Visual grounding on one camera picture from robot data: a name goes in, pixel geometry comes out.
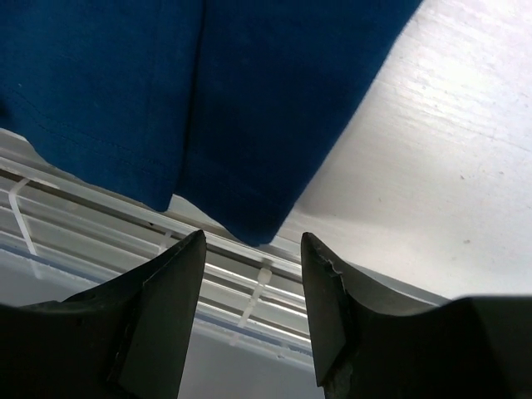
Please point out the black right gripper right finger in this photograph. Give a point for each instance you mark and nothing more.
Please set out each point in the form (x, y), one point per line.
(370, 341)

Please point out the white cable tie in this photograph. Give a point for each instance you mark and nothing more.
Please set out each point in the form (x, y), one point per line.
(13, 201)
(263, 279)

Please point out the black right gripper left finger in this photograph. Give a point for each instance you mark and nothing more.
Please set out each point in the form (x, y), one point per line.
(125, 338)

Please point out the navy blue t shirt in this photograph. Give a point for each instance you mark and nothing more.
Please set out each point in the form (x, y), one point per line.
(232, 105)

